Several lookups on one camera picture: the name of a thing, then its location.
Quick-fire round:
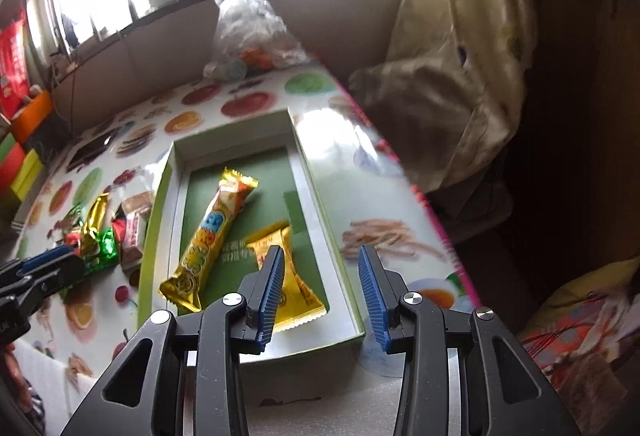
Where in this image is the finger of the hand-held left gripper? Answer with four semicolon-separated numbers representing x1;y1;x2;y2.
10;260;87;304
19;244;79;275

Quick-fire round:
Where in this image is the fruit printed tablecloth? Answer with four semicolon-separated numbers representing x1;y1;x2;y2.
10;66;483;436

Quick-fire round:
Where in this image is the green cardboard box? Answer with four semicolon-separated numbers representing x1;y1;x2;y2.
136;107;368;362

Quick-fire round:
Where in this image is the clear plastic bag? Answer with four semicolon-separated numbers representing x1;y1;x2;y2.
202;0;312;81

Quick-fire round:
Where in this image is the black phone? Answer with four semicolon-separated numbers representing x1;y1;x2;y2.
65;128;123;174

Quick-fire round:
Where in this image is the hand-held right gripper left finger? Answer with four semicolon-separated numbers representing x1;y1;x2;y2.
60;245;287;436

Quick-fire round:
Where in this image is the cream curtain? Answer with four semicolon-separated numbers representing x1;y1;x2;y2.
347;0;538;194

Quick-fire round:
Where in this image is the colourful printed cloth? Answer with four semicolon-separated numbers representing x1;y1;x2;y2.
515;256;640;417

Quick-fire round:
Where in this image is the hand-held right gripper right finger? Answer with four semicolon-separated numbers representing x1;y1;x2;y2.
357;244;582;436

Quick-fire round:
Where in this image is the long gold snack bar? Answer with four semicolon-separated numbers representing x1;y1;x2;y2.
80;193;111;257
159;167;260;314

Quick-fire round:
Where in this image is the yellow snack packet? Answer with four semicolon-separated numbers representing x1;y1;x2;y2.
245;221;328;334

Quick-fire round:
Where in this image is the orange box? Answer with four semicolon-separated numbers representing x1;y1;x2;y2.
10;90;55;144

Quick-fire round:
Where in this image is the brown wooden cabinet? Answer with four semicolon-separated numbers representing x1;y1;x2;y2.
505;0;640;267

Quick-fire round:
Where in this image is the yellow green box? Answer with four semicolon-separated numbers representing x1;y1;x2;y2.
10;148;46;201

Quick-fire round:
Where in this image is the red bag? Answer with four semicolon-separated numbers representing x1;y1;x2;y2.
0;8;31;117

